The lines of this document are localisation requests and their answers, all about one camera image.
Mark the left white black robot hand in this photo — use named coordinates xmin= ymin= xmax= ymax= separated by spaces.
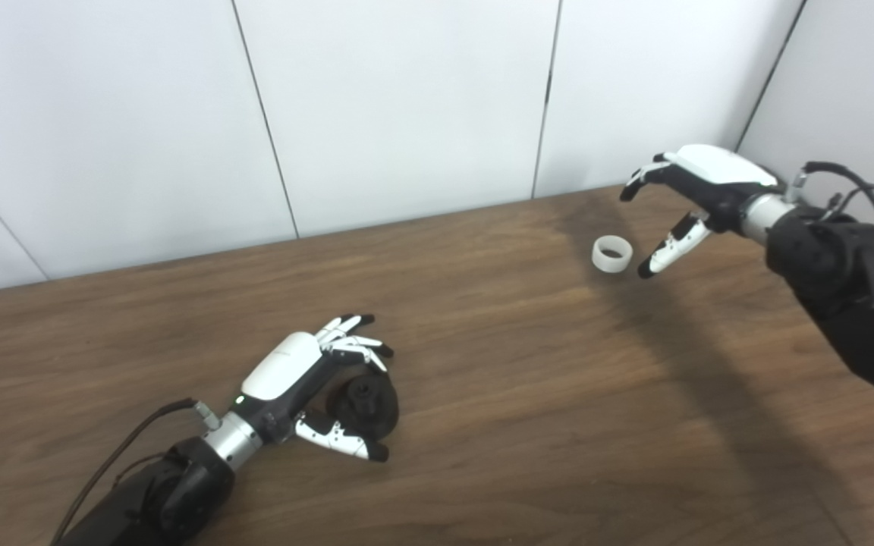
xmin=229 ymin=313 xmax=395 ymax=463

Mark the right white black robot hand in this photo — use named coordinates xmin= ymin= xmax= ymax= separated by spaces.
xmin=619 ymin=144 xmax=781 ymax=279

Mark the round black plastic part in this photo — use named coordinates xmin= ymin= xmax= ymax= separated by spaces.
xmin=327 ymin=372 xmax=400 ymax=441

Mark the white plastic ring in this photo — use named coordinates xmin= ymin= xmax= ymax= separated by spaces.
xmin=592 ymin=236 xmax=633 ymax=275

